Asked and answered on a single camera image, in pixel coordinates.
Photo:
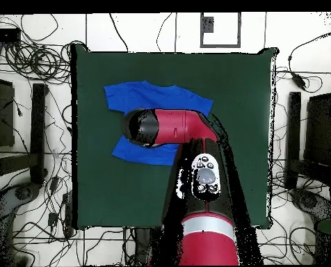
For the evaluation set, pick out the blue shirt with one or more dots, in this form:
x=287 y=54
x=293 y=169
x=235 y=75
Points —
x=154 y=96

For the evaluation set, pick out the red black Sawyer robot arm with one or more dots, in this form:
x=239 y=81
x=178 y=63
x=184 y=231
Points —
x=176 y=125

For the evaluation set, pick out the black flat device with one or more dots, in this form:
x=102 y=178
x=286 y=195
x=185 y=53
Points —
x=4 y=35

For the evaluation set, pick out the dark green tablecloth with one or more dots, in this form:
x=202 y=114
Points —
x=112 y=194

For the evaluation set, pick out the small black adapter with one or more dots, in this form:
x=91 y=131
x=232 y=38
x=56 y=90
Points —
x=52 y=219
x=54 y=184

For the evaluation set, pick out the black power strip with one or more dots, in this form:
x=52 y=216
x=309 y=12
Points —
x=68 y=214

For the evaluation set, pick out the black power adapter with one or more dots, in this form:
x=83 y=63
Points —
x=298 y=80

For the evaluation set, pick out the grey caster stand base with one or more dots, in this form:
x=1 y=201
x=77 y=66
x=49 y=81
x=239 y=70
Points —
x=308 y=200
x=23 y=192

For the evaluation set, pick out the black box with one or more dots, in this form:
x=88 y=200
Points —
x=2 y=116
x=320 y=128

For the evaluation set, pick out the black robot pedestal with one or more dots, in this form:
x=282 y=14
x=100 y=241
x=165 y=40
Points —
x=141 y=242

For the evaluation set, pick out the grey square frame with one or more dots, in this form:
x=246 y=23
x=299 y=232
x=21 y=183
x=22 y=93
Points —
x=220 y=45

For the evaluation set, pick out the black stand frame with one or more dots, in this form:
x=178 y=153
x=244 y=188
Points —
x=294 y=125
x=39 y=125

